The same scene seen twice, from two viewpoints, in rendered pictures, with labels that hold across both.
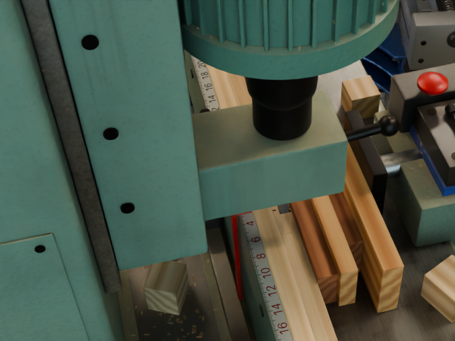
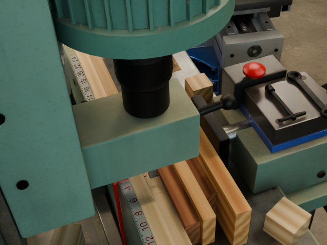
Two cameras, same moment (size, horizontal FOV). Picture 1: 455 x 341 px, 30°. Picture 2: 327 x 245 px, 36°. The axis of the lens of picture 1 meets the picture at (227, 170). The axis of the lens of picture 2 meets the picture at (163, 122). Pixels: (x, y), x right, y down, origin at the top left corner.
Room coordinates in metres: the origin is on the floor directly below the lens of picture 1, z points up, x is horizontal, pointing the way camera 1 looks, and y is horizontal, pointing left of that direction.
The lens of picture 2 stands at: (0.12, 0.00, 1.44)
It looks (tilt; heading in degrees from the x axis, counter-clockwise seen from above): 45 degrees down; 350
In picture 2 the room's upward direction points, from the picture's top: 3 degrees counter-clockwise
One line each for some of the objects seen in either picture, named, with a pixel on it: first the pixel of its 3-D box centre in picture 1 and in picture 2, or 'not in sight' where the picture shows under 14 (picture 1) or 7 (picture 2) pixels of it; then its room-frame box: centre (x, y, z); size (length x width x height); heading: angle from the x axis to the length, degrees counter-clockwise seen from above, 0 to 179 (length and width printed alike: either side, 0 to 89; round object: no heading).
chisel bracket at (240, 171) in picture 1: (261, 159); (132, 136); (0.52, -0.03, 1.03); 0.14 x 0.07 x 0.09; 99
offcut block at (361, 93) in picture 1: (360, 98); (198, 89); (0.71, -0.16, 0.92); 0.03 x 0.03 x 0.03; 11
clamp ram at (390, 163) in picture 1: (391, 166); (228, 134); (0.57, -0.17, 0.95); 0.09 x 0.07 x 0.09; 9
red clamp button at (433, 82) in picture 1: (432, 83); (254, 70); (0.61, -0.21, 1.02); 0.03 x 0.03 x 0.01
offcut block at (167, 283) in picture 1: (166, 286); (67, 243); (0.53, 0.08, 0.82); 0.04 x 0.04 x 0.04; 72
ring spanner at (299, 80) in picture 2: not in sight; (310, 94); (0.57, -0.27, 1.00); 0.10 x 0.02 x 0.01; 9
